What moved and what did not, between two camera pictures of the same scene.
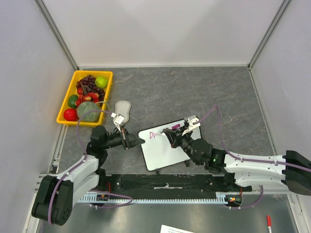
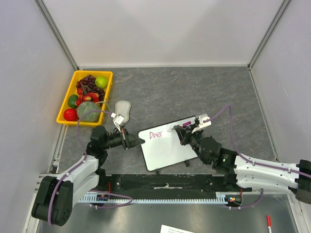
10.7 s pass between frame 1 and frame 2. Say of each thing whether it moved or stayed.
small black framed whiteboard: stayed
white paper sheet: stayed
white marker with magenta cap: moved
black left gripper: stayed
